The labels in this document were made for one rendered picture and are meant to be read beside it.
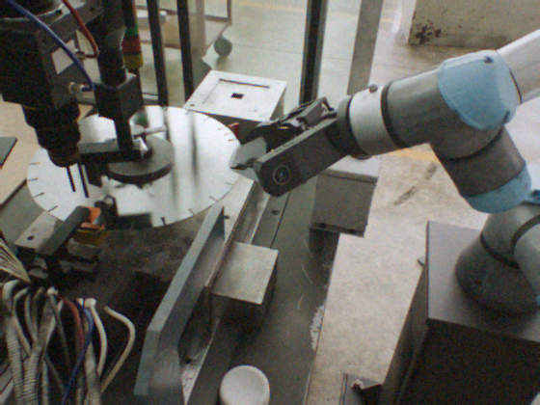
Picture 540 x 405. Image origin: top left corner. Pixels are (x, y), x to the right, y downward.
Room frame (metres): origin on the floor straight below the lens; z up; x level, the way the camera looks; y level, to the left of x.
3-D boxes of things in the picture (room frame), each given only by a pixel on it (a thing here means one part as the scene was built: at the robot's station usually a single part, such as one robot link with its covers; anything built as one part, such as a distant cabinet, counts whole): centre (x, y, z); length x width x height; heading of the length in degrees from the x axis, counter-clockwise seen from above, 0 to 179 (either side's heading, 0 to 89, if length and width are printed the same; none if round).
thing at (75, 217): (0.45, 0.25, 0.95); 0.10 x 0.03 x 0.07; 167
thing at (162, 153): (0.64, 0.21, 0.96); 0.11 x 0.11 x 0.03
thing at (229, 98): (0.96, 0.08, 0.82); 0.18 x 0.18 x 0.15; 77
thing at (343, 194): (0.84, -0.16, 0.82); 0.28 x 0.11 x 0.15; 167
